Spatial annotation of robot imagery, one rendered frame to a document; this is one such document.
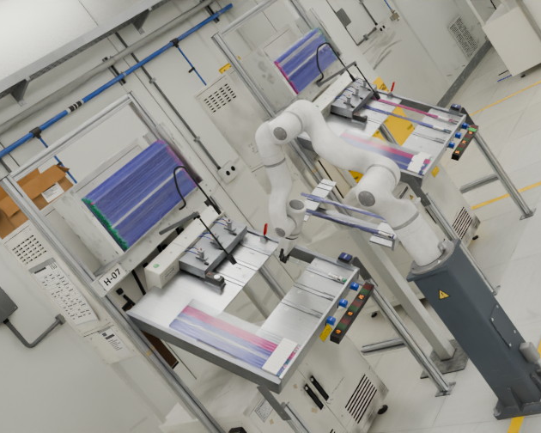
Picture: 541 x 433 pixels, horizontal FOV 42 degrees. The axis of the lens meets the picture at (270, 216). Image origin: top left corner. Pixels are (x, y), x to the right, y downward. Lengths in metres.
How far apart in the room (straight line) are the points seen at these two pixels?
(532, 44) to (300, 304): 4.67
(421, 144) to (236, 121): 1.02
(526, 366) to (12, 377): 2.70
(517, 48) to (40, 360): 5.00
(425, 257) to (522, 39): 4.60
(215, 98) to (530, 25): 3.76
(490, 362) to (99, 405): 2.42
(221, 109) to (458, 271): 1.84
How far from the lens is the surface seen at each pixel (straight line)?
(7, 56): 4.88
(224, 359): 2.70
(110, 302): 2.90
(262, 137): 2.71
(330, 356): 3.27
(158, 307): 2.93
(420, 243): 2.66
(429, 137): 3.94
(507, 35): 7.09
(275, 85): 3.87
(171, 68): 5.49
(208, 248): 3.07
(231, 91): 3.93
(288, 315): 2.85
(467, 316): 2.77
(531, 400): 2.98
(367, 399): 3.41
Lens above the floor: 1.72
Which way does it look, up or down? 11 degrees down
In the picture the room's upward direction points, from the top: 37 degrees counter-clockwise
